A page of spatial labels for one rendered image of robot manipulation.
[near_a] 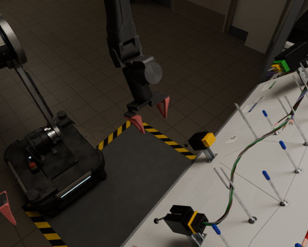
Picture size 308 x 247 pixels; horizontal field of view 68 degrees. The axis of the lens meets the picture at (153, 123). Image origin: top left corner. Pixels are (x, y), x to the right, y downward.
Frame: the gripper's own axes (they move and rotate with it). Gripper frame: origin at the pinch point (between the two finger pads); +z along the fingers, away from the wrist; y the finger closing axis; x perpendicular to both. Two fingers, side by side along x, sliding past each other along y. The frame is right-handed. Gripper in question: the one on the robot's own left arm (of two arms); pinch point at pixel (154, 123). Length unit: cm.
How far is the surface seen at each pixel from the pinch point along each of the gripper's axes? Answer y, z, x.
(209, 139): 10.1, 9.9, -12.2
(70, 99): 22, 17, 182
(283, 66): 45.5, 0.6, -19.5
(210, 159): 9.8, 18.5, -10.1
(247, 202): -3.4, 13.0, -32.8
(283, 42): 73, 0, -7
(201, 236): -15.8, 14.3, -28.9
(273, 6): 245, 10, 84
